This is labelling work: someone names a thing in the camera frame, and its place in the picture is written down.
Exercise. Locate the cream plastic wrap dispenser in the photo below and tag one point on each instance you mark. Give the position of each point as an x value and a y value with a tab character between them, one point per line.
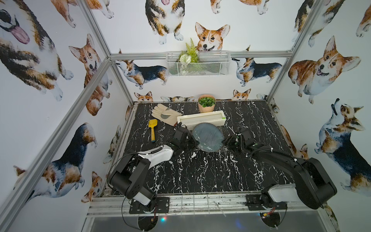
191	121

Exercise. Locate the yellow spatula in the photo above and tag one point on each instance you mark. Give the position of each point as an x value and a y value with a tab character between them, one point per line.
152	124

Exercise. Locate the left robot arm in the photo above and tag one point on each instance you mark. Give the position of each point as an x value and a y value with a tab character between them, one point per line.
130	173

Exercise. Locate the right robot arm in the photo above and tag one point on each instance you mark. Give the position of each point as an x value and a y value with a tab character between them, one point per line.
312	185

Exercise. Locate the green fern with white flower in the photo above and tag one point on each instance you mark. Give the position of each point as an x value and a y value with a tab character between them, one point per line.
188	61

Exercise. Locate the blue-grey ceramic plate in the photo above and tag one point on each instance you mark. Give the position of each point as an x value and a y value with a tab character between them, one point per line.
208	137

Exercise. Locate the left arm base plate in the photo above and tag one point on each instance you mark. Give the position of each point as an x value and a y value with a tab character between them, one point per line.
156	205

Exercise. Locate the beige work glove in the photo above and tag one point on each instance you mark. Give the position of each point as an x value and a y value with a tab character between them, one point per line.
165	114

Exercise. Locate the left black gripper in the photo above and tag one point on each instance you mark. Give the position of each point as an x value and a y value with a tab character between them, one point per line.
187	139

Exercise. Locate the pink pot with succulent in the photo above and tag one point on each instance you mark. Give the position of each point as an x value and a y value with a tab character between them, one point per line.
206	103

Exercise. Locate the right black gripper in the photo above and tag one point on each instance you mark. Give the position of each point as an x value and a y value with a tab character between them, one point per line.
228	141

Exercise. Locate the white wire wall basket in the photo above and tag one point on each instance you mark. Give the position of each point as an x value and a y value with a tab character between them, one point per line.
201	64

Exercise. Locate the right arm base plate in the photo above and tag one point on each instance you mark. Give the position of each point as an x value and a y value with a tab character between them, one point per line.
260	202

